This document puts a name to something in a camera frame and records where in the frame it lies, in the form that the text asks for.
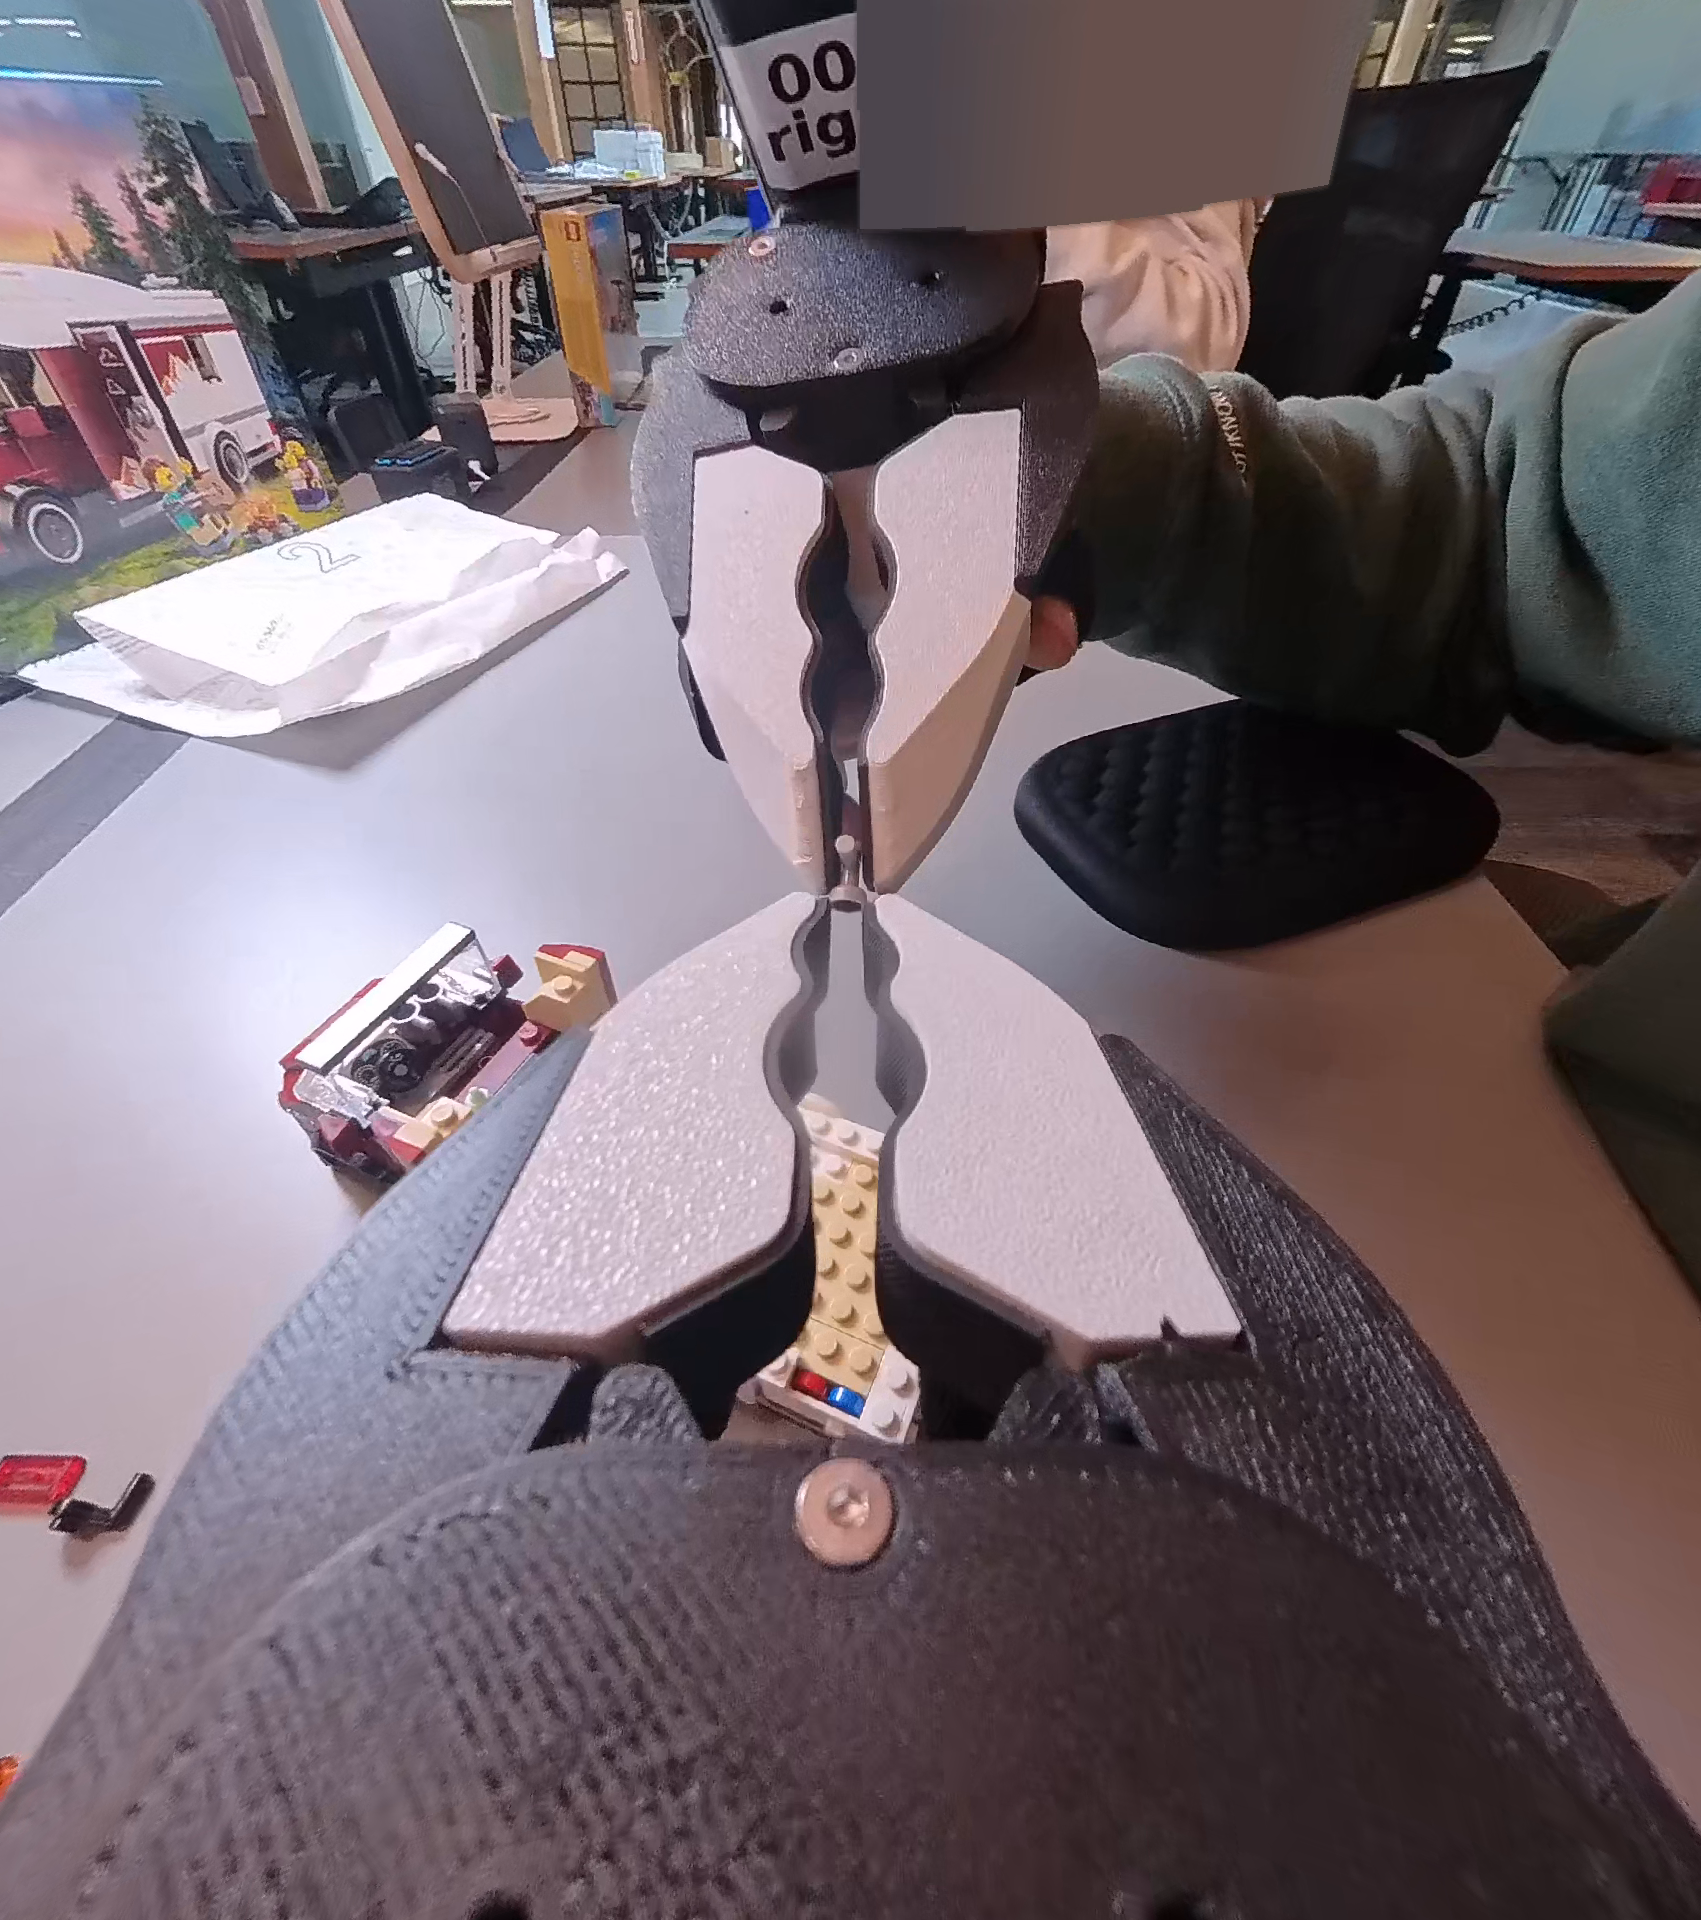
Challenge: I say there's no yellow cardboard box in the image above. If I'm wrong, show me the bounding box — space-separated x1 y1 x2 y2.
538 199 637 433

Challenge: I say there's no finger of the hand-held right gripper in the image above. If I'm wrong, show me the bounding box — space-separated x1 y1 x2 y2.
858 405 1035 889
679 447 835 889

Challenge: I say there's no black padded rest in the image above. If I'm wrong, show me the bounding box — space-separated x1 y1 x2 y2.
1012 697 1504 954

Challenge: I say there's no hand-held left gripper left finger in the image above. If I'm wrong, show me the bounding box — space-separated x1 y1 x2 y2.
440 889 835 1356

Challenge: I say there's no grey desk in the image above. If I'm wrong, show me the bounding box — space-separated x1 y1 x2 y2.
0 405 1701 1920

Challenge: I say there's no white paper bag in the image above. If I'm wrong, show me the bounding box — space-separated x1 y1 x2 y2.
16 493 630 740

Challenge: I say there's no black office chair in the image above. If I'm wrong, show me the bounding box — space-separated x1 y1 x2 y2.
1233 53 1557 408

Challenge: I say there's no toy set box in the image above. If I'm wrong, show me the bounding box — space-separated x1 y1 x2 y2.
0 56 349 721

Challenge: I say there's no toy brick camper van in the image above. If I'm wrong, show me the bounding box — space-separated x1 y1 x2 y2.
277 923 927 1451

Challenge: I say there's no black clip brick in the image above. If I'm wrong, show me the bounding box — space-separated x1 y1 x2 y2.
46 1473 159 1541

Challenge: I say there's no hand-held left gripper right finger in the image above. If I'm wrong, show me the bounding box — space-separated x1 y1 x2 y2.
864 893 1249 1375

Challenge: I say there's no person's right forearm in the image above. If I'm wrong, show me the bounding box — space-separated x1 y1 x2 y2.
1075 180 1701 761

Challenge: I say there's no black wood-rimmed panel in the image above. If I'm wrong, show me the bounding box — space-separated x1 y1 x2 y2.
316 0 545 408

